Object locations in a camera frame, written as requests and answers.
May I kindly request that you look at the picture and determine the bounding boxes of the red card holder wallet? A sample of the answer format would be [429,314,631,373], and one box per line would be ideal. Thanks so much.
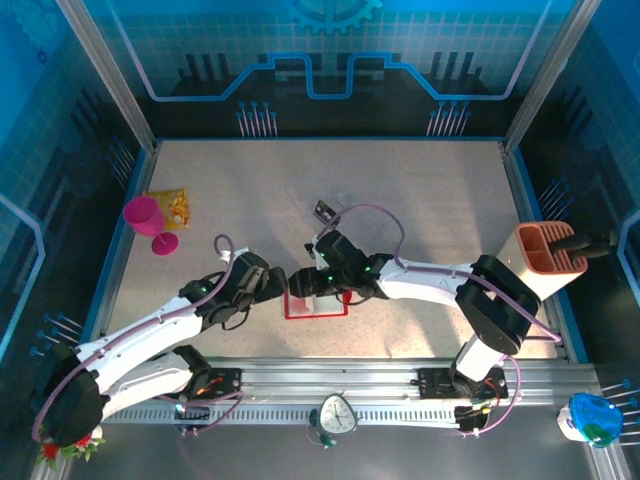
[283,291,349,321]

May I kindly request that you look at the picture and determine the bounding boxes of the yellow snack packet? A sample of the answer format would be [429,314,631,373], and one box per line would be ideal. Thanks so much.
[143,187,193,231]

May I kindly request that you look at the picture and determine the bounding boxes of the pink plastic goblet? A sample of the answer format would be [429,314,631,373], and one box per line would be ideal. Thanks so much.
[123,195,180,257]

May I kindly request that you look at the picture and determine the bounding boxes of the small green alarm clock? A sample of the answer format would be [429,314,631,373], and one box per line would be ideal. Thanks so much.
[308,393,358,448]

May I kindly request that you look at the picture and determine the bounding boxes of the white orange knife block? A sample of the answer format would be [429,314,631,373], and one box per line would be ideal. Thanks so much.
[499,221,589,301]

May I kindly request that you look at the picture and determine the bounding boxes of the potted plant red flowers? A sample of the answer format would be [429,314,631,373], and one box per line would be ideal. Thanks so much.
[35,432,107,471]

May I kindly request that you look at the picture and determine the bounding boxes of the blue white globe toy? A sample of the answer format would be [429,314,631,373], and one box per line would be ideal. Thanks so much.
[557,392,626,449]

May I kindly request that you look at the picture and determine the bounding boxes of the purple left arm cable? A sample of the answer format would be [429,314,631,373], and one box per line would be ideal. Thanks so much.
[31,233,247,444]

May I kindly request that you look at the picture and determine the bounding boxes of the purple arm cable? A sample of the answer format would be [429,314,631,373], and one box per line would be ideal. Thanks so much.
[317,203,564,439]
[31,233,247,444]

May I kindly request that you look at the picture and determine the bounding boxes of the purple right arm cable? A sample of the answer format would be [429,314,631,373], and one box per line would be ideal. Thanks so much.
[317,203,564,439]

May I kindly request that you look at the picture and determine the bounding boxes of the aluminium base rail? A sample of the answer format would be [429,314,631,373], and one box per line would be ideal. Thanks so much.
[99,357,601,409]

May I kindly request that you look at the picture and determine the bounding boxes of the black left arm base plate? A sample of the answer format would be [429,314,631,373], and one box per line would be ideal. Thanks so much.
[151,367,242,401]

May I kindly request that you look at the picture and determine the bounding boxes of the grey slotted cable duct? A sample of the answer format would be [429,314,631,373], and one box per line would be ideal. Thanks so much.
[107,407,464,425]

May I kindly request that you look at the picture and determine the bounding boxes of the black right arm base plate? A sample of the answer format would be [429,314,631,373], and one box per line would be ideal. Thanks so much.
[416,367,510,401]

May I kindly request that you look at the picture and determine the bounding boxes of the aluminium frame post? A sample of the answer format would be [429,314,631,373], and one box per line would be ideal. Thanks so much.
[501,0,604,154]
[54,0,159,154]

